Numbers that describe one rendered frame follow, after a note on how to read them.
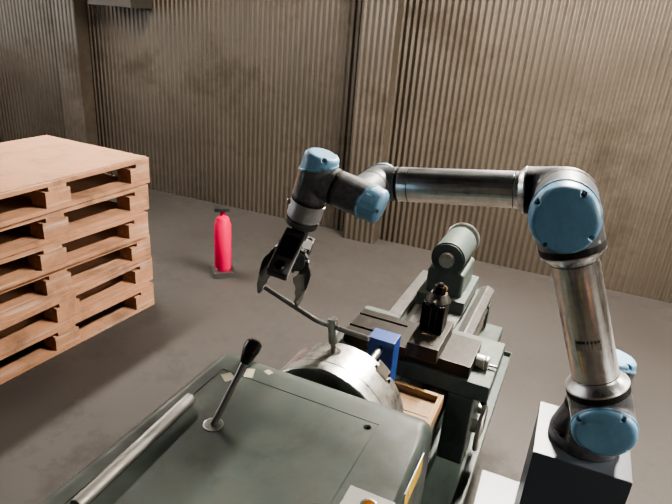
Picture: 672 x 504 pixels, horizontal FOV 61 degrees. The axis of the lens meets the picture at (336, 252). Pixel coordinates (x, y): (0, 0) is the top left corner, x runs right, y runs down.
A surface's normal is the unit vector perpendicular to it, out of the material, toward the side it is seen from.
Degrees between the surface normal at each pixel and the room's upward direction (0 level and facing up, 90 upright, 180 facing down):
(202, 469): 0
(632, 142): 90
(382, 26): 90
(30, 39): 90
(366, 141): 90
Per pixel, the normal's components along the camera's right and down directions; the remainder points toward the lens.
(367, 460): 0.07, -0.92
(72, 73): -0.39, 0.33
